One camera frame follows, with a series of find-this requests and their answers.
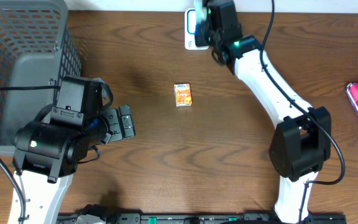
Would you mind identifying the orange white Kleenex tissue pack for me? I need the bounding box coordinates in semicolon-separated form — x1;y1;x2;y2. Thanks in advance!
174;83;193;107

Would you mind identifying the mint green wipes packet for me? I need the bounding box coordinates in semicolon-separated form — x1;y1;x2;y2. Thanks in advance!
194;0;208;24

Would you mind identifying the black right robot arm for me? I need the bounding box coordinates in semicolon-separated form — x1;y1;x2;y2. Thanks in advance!
193;1;331;223

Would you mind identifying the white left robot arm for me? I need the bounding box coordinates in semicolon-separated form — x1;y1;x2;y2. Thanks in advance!
9;76;135;223

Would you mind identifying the white barcode scanner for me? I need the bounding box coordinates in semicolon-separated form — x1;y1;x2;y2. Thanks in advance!
184;8;209;50

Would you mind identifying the dark grey plastic basket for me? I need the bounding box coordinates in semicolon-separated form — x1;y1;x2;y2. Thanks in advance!
0;0;81;157

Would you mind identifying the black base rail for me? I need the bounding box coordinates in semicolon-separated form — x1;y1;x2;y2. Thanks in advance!
56;212;347;224

